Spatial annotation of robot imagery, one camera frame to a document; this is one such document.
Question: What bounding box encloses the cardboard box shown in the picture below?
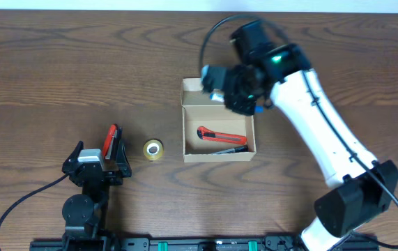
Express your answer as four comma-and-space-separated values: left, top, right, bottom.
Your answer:
181, 78, 257, 162

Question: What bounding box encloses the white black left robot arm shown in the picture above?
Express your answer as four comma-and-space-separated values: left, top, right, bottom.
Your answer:
62, 124, 132, 251

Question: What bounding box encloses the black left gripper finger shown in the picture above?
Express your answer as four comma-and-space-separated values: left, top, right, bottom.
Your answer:
114, 127, 129, 171
66, 141, 84, 163

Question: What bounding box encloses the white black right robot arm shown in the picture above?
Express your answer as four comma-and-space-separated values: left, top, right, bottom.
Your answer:
199, 42, 398, 250

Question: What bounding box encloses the orange utility knife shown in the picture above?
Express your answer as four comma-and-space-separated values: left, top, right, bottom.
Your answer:
197, 126, 247, 145

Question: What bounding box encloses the yellow tape roll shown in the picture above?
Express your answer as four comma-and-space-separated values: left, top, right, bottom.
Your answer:
143, 139, 164, 160

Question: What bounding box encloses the blue cap white marker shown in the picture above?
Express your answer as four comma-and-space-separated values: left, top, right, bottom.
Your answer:
210, 93, 263, 113

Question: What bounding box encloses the black cap white marker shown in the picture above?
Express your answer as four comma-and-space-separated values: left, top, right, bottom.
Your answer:
213, 145, 248, 155

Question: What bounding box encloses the black aluminium mounting rail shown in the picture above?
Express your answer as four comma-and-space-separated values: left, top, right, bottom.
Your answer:
29, 235, 380, 251

